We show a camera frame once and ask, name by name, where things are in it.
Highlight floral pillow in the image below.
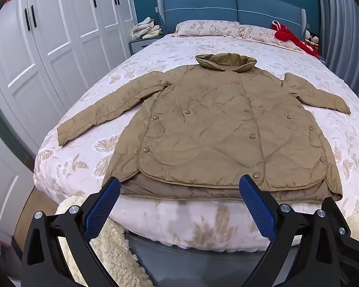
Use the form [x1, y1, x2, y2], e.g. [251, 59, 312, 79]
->
[239, 25, 306, 51]
[175, 20, 243, 38]

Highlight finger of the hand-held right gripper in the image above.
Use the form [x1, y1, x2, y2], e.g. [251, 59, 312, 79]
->
[322, 196, 359, 276]

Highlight white panelled wardrobe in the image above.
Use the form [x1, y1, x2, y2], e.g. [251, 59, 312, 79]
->
[0, 0, 138, 246]

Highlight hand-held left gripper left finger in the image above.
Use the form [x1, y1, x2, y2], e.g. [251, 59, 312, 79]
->
[20, 176, 122, 287]

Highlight blue upholstered headboard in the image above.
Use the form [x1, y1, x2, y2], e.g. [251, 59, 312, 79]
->
[157, 0, 307, 35]

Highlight grey curtain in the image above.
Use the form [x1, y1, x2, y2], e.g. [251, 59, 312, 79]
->
[315, 0, 359, 108]

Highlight red garment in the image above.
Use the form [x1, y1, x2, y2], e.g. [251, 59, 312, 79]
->
[272, 21, 319, 59]

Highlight stack of cream folded clothes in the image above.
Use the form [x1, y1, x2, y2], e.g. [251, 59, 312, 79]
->
[131, 17, 163, 40]

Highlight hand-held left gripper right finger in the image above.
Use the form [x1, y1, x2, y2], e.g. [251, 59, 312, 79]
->
[239, 174, 336, 287]

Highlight tan quilted jacket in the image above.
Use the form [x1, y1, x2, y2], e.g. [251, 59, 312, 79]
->
[57, 53, 351, 201]

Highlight grey leather bed frame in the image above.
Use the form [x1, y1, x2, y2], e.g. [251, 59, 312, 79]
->
[120, 230, 288, 287]

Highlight floral butterfly blanket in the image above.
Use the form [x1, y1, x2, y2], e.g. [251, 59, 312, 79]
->
[33, 33, 359, 252]

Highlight grey nightstand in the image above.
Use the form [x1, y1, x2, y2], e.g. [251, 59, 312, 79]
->
[129, 34, 165, 56]

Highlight small dolls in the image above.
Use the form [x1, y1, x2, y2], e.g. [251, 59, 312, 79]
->
[303, 30, 320, 54]

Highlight cream fluffy rug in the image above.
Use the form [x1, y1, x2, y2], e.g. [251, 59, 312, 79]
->
[55, 196, 359, 287]

